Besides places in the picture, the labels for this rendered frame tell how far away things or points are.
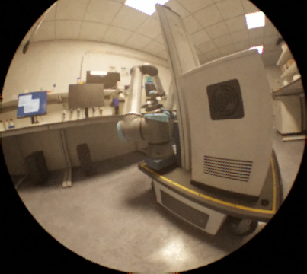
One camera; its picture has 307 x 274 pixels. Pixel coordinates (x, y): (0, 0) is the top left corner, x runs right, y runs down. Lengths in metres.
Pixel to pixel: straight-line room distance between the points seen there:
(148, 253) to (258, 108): 0.78
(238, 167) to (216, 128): 0.17
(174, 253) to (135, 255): 0.19
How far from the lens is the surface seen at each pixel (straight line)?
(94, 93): 1.57
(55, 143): 2.06
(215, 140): 0.40
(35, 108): 1.73
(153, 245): 0.72
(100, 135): 2.03
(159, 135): 0.60
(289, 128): 2.75
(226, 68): 0.39
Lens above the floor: 0.67
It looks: 1 degrees down
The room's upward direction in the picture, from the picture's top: 7 degrees counter-clockwise
